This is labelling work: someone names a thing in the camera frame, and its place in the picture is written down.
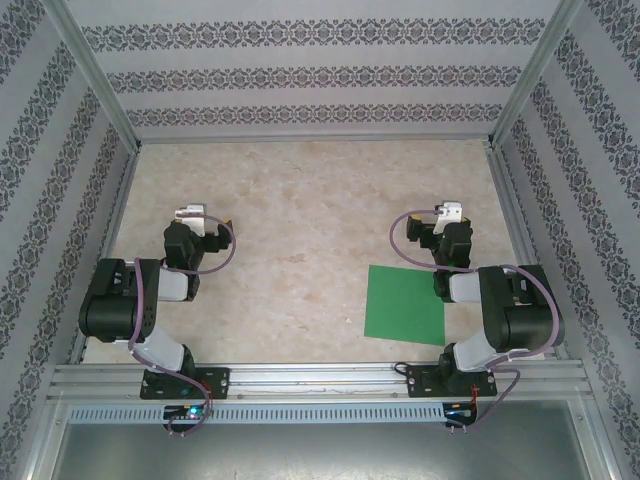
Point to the grey metal sheet panel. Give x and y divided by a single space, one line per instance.
320 455

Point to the aluminium frame post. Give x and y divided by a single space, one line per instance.
535 65
90 65

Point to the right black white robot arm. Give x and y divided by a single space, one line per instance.
525 320

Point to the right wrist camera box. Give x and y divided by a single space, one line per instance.
450 215

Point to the wide aluminium mounting rail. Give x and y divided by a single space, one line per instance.
320 380

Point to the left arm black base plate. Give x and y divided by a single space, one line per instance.
220 382

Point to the aluminium table edge rail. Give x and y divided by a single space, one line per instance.
310 139
102 260
525 250

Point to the green cloth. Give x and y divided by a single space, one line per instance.
395 305

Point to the small black controller board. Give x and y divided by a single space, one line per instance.
185 412
460 412

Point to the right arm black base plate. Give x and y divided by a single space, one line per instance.
420 382

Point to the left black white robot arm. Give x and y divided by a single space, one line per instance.
110 310

